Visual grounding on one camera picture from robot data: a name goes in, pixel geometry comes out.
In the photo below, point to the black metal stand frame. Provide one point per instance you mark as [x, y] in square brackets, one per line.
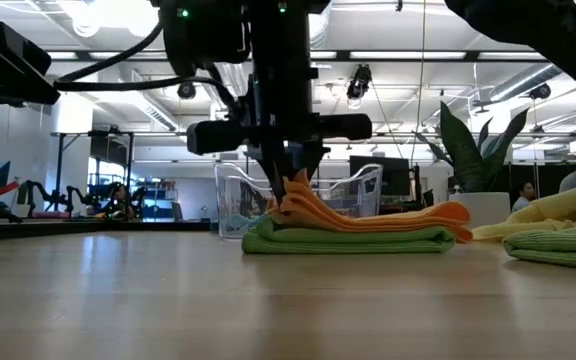
[59, 170]

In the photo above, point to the yellow microfiber towel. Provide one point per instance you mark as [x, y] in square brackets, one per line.
[558, 210]

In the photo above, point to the pale lime green microfiber towel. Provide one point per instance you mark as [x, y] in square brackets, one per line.
[558, 247]

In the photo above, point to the black computer monitor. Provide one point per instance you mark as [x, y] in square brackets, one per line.
[393, 172]

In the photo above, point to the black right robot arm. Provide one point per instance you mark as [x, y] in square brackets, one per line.
[543, 30]

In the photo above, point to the bright green microfiber towel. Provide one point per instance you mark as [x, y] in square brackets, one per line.
[343, 242]

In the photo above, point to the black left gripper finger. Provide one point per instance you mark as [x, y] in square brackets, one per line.
[43, 95]

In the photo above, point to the orange microfiber towel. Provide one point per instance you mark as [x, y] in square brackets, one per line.
[393, 217]

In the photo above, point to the round white ceiling lamp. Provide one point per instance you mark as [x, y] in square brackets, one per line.
[85, 22]

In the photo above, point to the clear plastic bin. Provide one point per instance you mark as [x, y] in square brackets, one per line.
[238, 200]

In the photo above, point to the long ceiling light rail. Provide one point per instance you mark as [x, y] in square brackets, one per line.
[408, 55]

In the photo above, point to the green plant in white pot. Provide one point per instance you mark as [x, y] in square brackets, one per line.
[463, 150]

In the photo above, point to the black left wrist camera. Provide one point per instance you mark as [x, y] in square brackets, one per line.
[23, 47]

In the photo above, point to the round black ceiling device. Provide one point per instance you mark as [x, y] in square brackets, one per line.
[186, 91]
[540, 91]

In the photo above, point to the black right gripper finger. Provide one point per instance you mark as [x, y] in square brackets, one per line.
[310, 157]
[279, 170]

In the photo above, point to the black background table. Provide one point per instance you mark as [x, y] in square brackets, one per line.
[93, 229]

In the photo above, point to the blue storage rack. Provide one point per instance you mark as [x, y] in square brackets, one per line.
[158, 200]

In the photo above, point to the black hanging ceiling camera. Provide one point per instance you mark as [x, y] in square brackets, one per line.
[359, 82]

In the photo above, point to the black room divider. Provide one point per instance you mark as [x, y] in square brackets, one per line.
[548, 175]

